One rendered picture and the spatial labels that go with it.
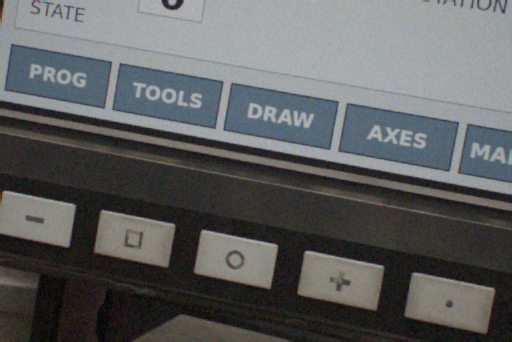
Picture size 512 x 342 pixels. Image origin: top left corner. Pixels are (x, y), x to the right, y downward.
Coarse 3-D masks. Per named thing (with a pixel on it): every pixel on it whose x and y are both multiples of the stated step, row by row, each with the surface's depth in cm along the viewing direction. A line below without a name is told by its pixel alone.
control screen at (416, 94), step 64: (64, 0) 47; (128, 0) 47; (256, 0) 46; (320, 0) 45; (384, 0) 45; (448, 0) 44; (0, 64) 48; (64, 64) 47; (128, 64) 47; (192, 64) 46; (256, 64) 46; (320, 64) 45; (384, 64) 45; (448, 64) 44; (192, 128) 46; (256, 128) 46; (320, 128) 45; (384, 128) 45; (448, 128) 44
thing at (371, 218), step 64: (0, 0) 48; (0, 128) 48; (64, 128) 47; (128, 128) 47; (0, 192) 48; (64, 192) 47; (128, 192) 47; (192, 192) 46; (256, 192) 46; (320, 192) 45; (384, 192) 45; (448, 192) 44; (0, 256) 48; (64, 256) 47; (128, 256) 47; (192, 256) 46; (256, 256) 46; (320, 256) 45; (384, 256) 45; (448, 256) 44; (320, 320) 46; (384, 320) 45; (448, 320) 44
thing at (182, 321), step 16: (176, 320) 148; (192, 320) 149; (144, 336) 136; (160, 336) 137; (176, 336) 139; (192, 336) 140; (208, 336) 142; (224, 336) 143; (240, 336) 145; (256, 336) 146; (272, 336) 148
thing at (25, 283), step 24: (0, 288) 60; (24, 288) 60; (72, 288) 62; (96, 288) 64; (0, 312) 60; (24, 312) 61; (72, 312) 62; (96, 312) 66; (0, 336) 61; (24, 336) 61; (72, 336) 63; (96, 336) 67
